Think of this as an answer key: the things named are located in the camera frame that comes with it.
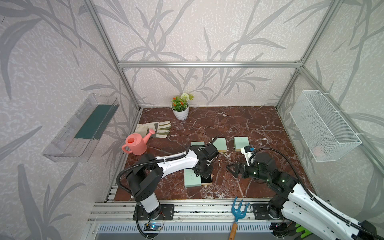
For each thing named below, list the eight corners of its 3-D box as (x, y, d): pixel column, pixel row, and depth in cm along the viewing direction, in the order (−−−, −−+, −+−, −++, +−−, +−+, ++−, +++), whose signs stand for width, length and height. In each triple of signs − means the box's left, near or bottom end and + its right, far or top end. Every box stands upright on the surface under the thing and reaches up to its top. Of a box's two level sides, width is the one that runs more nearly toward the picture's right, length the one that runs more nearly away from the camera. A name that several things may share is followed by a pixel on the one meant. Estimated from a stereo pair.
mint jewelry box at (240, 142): (235, 151, 98) (236, 148, 95) (233, 139, 104) (233, 136, 101) (249, 151, 98) (250, 148, 95) (246, 139, 104) (247, 136, 101)
